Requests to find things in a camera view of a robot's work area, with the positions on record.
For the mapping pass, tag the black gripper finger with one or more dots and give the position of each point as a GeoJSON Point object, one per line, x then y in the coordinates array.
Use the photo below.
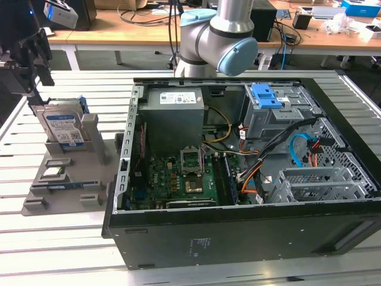
{"type": "Point", "coordinates": [18, 79]}
{"type": "Point", "coordinates": [44, 56]}

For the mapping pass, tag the hard disk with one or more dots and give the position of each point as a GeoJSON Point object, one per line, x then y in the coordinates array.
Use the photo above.
{"type": "Point", "coordinates": [62, 125]}

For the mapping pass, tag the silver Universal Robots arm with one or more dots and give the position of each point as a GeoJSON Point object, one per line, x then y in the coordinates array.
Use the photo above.
{"type": "Point", "coordinates": [208, 38]}

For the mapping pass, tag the grey metal disk bay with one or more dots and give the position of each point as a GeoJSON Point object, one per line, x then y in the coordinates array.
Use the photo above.
{"type": "Point", "coordinates": [312, 184]}

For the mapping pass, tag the large black box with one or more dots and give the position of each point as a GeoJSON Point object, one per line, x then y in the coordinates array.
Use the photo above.
{"type": "Point", "coordinates": [86, 15]}

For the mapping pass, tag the wooden desk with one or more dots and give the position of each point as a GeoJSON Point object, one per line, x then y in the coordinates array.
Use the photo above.
{"type": "Point", "coordinates": [104, 37]}

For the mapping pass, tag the silver CPU chip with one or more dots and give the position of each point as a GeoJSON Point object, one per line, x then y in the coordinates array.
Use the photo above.
{"type": "Point", "coordinates": [53, 173]}

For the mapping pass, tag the blue RAM stick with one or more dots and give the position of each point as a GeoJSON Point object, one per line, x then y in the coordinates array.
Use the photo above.
{"type": "Point", "coordinates": [65, 186]}

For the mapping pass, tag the grey parts rack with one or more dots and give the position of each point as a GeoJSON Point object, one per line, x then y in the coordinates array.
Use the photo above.
{"type": "Point", "coordinates": [74, 196]}

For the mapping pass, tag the grey power supply unit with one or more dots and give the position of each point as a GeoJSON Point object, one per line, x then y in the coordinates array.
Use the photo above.
{"type": "Point", "coordinates": [172, 122]}

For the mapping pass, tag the green motherboard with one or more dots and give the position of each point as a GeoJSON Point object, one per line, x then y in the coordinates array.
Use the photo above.
{"type": "Point", "coordinates": [166, 181]}

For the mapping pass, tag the black graphics card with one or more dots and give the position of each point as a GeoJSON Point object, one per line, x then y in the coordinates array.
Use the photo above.
{"type": "Point", "coordinates": [190, 204]}

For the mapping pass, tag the black RAM slot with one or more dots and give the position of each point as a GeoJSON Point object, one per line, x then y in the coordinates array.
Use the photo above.
{"type": "Point", "coordinates": [219, 178]}

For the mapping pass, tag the black speaker box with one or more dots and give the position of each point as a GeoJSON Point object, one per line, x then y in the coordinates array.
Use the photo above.
{"type": "Point", "coordinates": [265, 24]}

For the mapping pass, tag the blue drive carrier latch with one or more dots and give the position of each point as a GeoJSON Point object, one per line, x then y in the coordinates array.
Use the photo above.
{"type": "Point", "coordinates": [265, 95]}

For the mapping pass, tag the installed RAM stick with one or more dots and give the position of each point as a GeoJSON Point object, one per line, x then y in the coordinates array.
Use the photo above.
{"type": "Point", "coordinates": [232, 181]}

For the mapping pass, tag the grey metal drive cage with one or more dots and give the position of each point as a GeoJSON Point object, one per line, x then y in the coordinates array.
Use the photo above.
{"type": "Point", "coordinates": [268, 122]}

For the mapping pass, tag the small black container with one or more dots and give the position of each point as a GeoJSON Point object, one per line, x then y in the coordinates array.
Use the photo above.
{"type": "Point", "coordinates": [301, 20]}

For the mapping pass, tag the black open PC case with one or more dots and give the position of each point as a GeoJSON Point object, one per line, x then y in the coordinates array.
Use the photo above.
{"type": "Point", "coordinates": [238, 238]}

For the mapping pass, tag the clear plastic bag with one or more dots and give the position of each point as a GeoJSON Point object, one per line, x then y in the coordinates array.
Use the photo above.
{"type": "Point", "coordinates": [339, 24]}

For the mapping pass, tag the blue cardboard box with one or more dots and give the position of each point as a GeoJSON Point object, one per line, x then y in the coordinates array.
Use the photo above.
{"type": "Point", "coordinates": [361, 7]}

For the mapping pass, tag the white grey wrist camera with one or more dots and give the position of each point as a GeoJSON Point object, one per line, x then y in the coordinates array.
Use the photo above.
{"type": "Point", "coordinates": [61, 16]}

